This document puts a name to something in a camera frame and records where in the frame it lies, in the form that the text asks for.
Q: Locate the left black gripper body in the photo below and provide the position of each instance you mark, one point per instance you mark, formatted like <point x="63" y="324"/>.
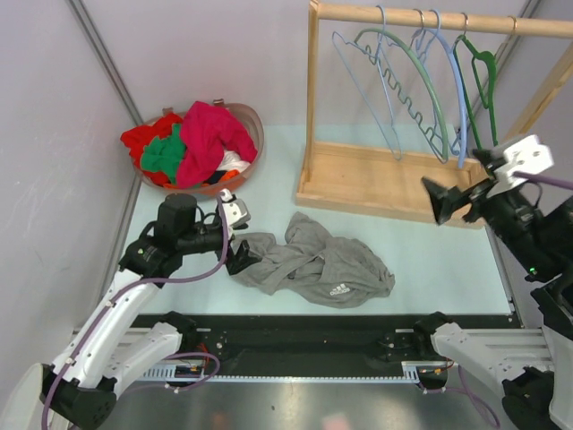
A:
<point x="233" y="259"/>

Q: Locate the white garment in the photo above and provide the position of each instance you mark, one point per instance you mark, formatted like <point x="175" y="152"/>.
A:
<point x="232" y="161"/>

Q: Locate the magenta garment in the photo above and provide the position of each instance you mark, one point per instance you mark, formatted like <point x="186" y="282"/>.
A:
<point x="207" y="132"/>

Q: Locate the aluminium rail frame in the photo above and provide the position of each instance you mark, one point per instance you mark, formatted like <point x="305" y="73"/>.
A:
<point x="501" y="345"/>

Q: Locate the wooden clothes rack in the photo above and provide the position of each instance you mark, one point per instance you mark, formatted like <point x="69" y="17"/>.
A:
<point x="344" y="177"/>

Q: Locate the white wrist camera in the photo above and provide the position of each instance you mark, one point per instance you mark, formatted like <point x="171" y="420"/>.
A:
<point x="234" y="211"/>
<point x="523" y="153"/>

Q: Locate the transparent pink laundry basket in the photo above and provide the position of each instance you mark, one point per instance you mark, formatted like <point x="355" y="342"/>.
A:
<point x="251" y="122"/>

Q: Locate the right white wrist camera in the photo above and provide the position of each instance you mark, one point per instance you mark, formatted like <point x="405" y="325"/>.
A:
<point x="523" y="153"/>

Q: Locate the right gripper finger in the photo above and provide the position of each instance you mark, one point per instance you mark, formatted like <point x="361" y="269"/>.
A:
<point x="444" y="201"/>
<point x="489" y="159"/>

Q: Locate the light blue wire hanger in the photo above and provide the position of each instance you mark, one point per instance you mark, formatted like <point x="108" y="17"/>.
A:
<point x="358" y="76"/>

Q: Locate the grey t shirt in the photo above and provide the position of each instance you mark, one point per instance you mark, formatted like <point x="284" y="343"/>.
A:
<point x="328" y="270"/>

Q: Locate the light blue plastic hanger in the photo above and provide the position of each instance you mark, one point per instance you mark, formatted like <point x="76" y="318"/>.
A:
<point x="421" y="42"/>

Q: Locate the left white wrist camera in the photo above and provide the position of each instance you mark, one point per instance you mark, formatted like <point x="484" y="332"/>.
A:
<point x="234" y="211"/>

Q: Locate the blue wavy hanger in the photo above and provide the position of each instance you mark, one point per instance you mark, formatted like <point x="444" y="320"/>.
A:
<point x="394" y="84"/>

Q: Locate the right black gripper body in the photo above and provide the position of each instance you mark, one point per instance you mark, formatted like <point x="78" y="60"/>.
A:
<point x="501" y="212"/>

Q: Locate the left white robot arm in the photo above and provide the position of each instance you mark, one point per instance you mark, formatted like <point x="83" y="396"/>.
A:
<point x="84" y="382"/>

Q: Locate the red garment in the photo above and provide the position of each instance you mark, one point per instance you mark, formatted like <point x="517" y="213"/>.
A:
<point x="136" y="139"/>

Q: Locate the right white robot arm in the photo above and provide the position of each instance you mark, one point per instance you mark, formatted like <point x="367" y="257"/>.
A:
<point x="542" y="244"/>

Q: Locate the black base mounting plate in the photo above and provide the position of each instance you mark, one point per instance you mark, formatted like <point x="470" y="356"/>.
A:
<point x="312" y="347"/>

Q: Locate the light green plastic hanger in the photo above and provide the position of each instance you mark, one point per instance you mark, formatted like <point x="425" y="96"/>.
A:
<point x="371" y="42"/>

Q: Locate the green garment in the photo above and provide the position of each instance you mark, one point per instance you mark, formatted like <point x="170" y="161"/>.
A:
<point x="164" y="155"/>

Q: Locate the dark green velvet hanger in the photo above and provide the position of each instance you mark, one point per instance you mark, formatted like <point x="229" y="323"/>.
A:
<point x="486" y="94"/>

